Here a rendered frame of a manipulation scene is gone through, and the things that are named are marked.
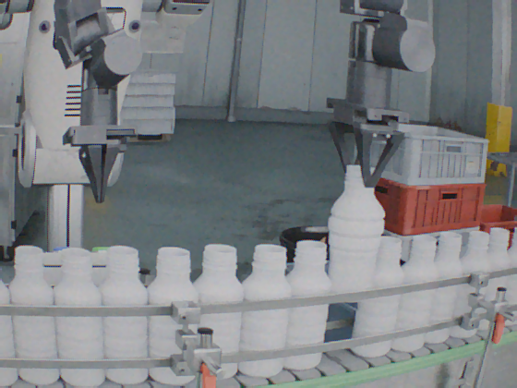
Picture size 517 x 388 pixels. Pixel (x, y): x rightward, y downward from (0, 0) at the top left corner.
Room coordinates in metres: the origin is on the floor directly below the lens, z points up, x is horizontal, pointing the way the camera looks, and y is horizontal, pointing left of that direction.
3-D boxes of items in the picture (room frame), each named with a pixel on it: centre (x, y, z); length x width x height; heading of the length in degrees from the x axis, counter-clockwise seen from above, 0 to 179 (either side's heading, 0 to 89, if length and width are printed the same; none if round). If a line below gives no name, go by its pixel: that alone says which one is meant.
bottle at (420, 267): (0.97, -0.23, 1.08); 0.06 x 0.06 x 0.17
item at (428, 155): (3.43, -0.77, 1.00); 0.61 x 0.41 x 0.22; 124
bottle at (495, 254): (1.05, -0.39, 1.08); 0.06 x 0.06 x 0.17
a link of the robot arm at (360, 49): (0.91, -0.13, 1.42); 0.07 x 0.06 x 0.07; 28
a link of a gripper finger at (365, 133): (0.91, -0.13, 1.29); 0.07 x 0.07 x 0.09; 27
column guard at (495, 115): (10.53, -3.61, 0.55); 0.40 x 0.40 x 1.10; 27
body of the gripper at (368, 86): (0.92, -0.12, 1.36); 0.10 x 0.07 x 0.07; 27
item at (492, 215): (3.84, -1.35, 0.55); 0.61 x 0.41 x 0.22; 120
